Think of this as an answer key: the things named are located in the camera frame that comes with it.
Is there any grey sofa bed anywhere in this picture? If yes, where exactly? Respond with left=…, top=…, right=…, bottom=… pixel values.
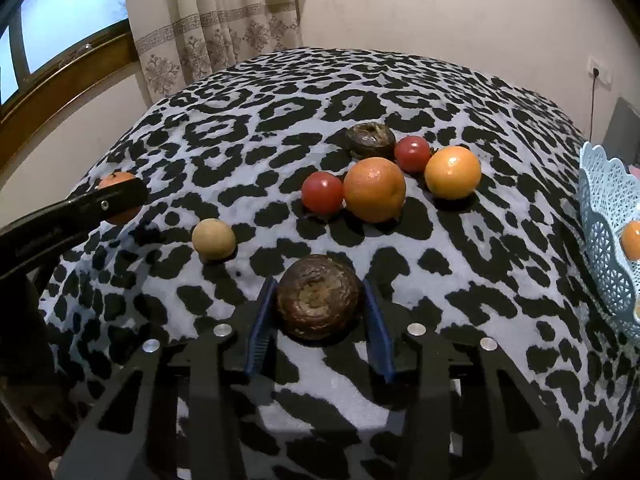
left=602, top=98, right=640, bottom=167

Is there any beige round fruit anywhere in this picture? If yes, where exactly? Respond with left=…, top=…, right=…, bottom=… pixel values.
left=192, top=219, right=236, bottom=260

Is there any small tangerine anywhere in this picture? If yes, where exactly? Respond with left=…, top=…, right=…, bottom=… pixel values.
left=95, top=171, right=144, bottom=226

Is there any white wall socket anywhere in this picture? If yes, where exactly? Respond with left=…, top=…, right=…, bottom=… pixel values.
left=587, top=55, right=613, bottom=90

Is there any black power cable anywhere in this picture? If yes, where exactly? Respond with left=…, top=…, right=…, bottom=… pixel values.
left=588, top=70, right=600, bottom=143

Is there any window with wooden frame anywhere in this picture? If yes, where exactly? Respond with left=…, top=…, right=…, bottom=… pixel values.
left=1, top=0, right=138, bottom=166

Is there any red tomato left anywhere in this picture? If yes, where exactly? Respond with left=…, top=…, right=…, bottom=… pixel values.
left=300, top=171, right=344, bottom=216

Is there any red tomato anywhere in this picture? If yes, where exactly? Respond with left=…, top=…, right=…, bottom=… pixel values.
left=300, top=171, right=344, bottom=216
left=394, top=136, right=432, bottom=174

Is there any leopard print table cloth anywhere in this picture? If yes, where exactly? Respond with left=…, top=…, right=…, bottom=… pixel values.
left=40, top=49, right=639, bottom=471

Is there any dark brown mangosteen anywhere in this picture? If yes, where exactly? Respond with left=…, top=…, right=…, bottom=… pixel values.
left=277, top=255, right=361, bottom=344

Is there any orange in basket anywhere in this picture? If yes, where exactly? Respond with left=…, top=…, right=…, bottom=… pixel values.
left=620, top=220, right=640, bottom=261

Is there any beige patterned curtain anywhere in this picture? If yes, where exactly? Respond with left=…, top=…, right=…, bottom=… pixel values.
left=125, top=0, right=300, bottom=101

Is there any large orange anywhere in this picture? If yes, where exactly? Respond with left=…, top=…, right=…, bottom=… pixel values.
left=343, top=157, right=406, bottom=223

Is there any red tomato right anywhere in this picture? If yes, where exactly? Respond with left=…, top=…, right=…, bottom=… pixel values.
left=394, top=136, right=432, bottom=174

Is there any yellow orange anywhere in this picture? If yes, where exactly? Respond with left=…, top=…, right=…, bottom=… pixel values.
left=424, top=146, right=482, bottom=200

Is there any light blue lattice basket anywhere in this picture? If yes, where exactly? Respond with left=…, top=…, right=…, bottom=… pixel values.
left=578, top=142, right=639, bottom=344

